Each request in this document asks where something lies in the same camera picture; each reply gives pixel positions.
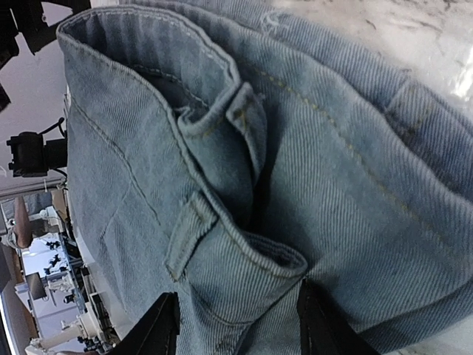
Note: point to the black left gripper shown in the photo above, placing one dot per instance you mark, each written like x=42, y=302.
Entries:
x=27, y=18

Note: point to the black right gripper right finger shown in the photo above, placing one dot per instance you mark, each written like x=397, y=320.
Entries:
x=323, y=329

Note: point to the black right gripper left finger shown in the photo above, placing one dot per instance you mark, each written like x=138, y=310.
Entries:
x=156, y=332

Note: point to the grey denim jeans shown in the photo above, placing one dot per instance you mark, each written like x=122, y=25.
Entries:
x=226, y=151

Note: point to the background lab shelving clutter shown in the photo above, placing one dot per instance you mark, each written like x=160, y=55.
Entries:
x=65, y=309

